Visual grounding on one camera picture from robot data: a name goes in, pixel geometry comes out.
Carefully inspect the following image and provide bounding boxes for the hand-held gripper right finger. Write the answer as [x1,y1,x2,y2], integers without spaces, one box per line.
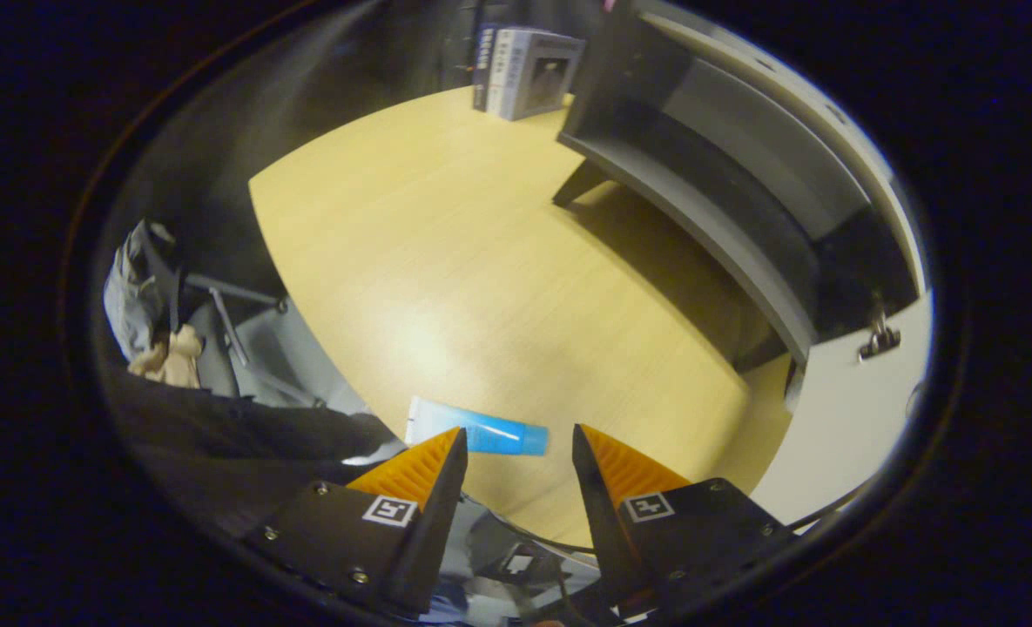
[571,423,799,621]

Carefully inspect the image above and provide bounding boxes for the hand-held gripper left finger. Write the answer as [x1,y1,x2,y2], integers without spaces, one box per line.
[246,427,470,621]

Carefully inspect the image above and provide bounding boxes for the white blue cream tube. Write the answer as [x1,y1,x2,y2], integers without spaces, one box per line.
[405,396,550,457]

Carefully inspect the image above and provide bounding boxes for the beige plush toy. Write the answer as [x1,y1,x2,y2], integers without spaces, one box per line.
[128,324,205,390]

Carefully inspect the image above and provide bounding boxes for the metal door hinge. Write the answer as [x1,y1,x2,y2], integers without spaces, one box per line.
[858,305,902,362]

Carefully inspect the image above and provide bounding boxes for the grey blue cloth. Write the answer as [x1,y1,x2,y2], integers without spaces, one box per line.
[102,218,187,362]

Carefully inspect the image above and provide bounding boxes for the dark grey cabinet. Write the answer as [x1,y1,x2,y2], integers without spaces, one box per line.
[555,0,926,367]

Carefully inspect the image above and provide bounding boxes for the grey picture box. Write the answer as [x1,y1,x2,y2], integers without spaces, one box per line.
[511,30,588,121]

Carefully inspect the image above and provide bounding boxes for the black backdrop cloth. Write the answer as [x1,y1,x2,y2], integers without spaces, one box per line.
[98,0,490,288]

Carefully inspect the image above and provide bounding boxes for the dark blue spine box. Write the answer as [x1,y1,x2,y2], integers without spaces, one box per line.
[472,22,503,111]

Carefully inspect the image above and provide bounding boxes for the thin black cable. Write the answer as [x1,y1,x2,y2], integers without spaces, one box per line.
[786,483,869,532]

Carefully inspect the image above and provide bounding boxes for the grey metal frame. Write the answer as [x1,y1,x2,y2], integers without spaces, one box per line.
[180,272,325,408]

